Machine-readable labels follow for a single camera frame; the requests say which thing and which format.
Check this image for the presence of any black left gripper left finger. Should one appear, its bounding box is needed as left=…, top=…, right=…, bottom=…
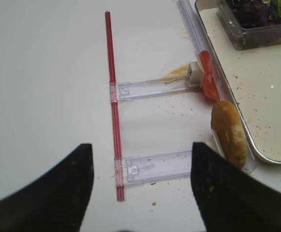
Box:
left=0, top=144, right=94, bottom=232

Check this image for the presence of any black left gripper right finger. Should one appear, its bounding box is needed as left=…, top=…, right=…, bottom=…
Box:
left=191, top=142, right=281, bottom=232

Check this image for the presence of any tomato slice on left rack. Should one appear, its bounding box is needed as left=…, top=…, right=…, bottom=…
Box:
left=199, top=50, right=220, bottom=102

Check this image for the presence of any red plastic strip left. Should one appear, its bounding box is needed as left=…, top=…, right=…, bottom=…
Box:
left=104, top=11, right=125, bottom=202

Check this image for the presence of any clear acrylic rack left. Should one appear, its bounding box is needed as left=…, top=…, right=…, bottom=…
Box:
left=108, top=0, right=257, bottom=189

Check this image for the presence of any bun half on left rack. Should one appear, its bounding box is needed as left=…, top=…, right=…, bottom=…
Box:
left=211, top=101, right=248, bottom=169

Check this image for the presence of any white metal tray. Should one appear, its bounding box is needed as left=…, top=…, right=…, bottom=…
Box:
left=195, top=0, right=281, bottom=164

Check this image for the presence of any white plastic divider block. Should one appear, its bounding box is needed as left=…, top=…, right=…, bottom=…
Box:
left=186, top=61, right=205, bottom=87

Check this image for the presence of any clear plastic salad container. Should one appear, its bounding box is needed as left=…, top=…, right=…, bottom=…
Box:
left=216, top=0, right=281, bottom=50

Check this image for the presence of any purple cabbage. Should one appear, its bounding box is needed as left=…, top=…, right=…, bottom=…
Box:
left=226, top=0, right=281, bottom=29

